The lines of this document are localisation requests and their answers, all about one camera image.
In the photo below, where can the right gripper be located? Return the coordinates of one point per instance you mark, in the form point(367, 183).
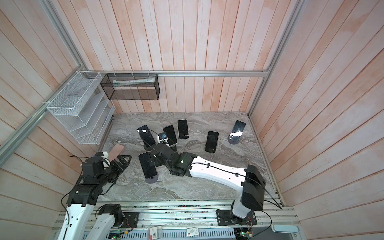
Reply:
point(158, 162)

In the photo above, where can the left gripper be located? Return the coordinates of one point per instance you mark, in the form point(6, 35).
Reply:
point(120, 168)

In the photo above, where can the phone with purple case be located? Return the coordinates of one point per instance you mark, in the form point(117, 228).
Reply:
point(148, 165)

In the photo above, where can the phone with green case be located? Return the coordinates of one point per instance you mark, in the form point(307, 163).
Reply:
point(212, 141)

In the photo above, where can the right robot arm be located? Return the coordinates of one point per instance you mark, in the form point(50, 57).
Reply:
point(247, 181)

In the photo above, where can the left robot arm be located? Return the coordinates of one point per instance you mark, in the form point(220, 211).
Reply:
point(97, 172)

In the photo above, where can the far-left phone stand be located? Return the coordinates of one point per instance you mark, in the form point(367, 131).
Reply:
point(148, 148)

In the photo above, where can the pink phone case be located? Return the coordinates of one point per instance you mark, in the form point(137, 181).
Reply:
point(115, 151)

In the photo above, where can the grey far-right phone stand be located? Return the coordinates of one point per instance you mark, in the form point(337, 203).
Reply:
point(233, 140)

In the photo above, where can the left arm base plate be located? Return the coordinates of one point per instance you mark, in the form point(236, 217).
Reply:
point(130, 220)

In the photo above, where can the white wire mesh shelf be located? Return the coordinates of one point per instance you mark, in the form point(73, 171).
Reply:
point(82, 111)

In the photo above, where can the aluminium rail frame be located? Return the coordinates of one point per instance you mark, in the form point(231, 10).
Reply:
point(201, 214)

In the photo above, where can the black wire mesh basket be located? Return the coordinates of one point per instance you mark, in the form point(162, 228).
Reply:
point(131, 86)

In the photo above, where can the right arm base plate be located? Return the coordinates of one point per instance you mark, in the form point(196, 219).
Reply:
point(226, 218)

